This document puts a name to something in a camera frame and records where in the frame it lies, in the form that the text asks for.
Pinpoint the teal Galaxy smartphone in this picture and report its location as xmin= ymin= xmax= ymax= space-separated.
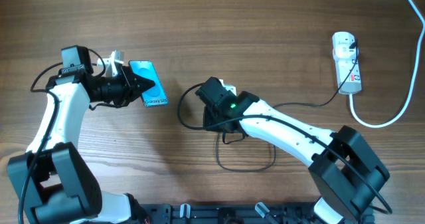
xmin=129 ymin=60 xmax=169 ymax=107

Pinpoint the black USB charging cable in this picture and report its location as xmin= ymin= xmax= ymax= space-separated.
xmin=214 ymin=39 xmax=359 ymax=173

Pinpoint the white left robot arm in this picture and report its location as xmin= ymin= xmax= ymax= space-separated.
xmin=7 ymin=45 xmax=155 ymax=223

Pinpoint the white power strip socket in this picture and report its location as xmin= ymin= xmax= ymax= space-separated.
xmin=332 ymin=31 xmax=362 ymax=95

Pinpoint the white power strip cord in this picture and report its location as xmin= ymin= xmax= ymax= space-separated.
xmin=348 ymin=0 xmax=425 ymax=129

